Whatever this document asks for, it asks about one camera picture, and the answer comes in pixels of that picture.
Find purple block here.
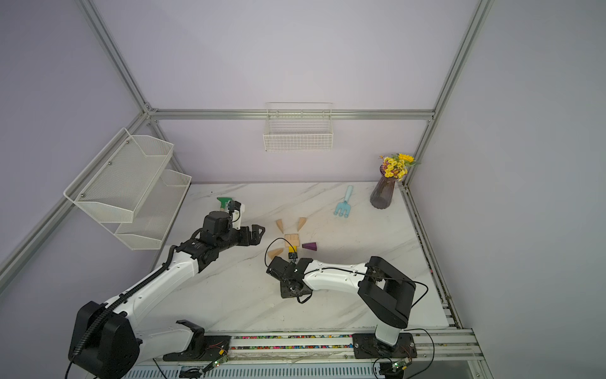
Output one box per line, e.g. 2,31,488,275
302,243,317,251

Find light blue toy fork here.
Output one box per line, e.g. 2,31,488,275
334,185,354,218

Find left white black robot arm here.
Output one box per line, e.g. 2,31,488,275
68,211,265,378

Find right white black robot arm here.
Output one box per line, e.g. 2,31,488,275
266,256,417,347

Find white two-tier mesh shelf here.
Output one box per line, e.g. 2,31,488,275
64,129,191,250

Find dark glass vase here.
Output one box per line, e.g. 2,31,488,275
370,168,396,209

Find yellow artificial flowers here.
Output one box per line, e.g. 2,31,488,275
380,153,418,182

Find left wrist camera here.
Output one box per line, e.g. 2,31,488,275
227,199,241,224

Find green rake wooden handle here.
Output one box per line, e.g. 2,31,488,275
217,197,232,210

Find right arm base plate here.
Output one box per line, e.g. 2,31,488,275
352,333,418,359

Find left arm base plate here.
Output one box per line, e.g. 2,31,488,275
163,335,231,362

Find white wire wall basket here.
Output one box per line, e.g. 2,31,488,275
263,102,334,153

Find aluminium front rail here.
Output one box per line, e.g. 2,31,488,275
127,328,493,378

